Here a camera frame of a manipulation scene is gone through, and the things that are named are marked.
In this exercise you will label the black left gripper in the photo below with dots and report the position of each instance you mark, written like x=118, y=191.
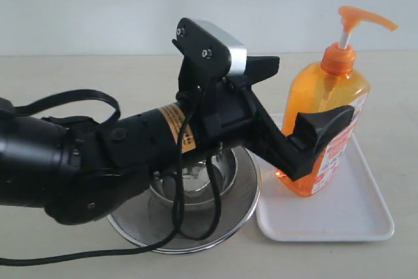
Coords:
x=226, y=114

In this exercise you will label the orange soap pump bottle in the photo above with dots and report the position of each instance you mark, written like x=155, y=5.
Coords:
x=325, y=85

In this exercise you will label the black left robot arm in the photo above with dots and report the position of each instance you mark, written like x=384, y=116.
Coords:
x=79, y=170

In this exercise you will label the small stainless steel bowl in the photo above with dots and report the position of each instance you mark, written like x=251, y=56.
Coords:
x=198, y=193

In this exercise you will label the large steel mesh strainer basin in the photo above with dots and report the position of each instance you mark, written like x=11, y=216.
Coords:
x=143, y=220

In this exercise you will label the white rectangular plastic tray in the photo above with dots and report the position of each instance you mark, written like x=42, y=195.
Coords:
x=350, y=208

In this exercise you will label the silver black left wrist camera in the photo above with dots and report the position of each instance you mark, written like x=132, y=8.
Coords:
x=209, y=54

